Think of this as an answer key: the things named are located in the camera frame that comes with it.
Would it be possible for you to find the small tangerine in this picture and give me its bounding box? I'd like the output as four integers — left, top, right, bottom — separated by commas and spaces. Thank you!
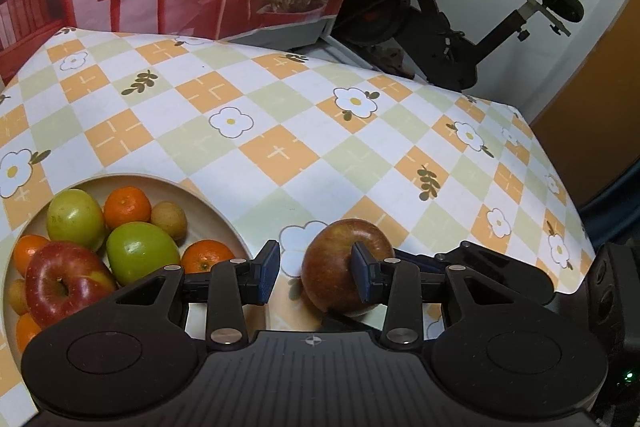
15, 313, 43, 354
103, 187, 152, 230

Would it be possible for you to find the small yellow-brown fruit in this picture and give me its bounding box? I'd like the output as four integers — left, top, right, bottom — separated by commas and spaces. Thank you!
7, 278, 30, 315
151, 201, 188, 242

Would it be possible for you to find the cream round plate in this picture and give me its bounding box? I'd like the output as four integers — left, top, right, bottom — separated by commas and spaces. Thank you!
0, 174, 275, 358

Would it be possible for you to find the red apple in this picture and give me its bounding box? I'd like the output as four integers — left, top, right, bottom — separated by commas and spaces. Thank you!
301, 219, 396, 314
25, 242, 118, 328

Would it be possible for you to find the checked flower tablecloth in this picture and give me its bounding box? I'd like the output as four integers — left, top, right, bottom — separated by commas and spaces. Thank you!
0, 26, 598, 408

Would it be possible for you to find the large orange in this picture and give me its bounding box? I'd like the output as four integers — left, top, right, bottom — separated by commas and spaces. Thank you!
180, 239, 236, 275
12, 234, 51, 278

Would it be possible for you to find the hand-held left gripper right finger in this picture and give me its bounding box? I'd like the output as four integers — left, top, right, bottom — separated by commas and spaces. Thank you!
350, 243, 523, 351

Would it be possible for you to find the bright green apple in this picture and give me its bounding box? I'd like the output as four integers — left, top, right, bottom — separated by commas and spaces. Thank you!
106, 222, 181, 286

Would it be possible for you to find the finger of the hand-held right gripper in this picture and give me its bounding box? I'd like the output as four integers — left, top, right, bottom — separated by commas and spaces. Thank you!
392, 241, 553, 308
320, 309, 383, 333

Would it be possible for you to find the orange wooden door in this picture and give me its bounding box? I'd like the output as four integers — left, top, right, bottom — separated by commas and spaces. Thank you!
530, 42, 640, 208

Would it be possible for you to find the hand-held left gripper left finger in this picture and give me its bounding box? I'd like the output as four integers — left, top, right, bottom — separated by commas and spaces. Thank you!
115, 241, 281, 351

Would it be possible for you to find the pale green apple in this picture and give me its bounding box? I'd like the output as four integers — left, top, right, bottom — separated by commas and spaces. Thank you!
46, 188, 107, 252

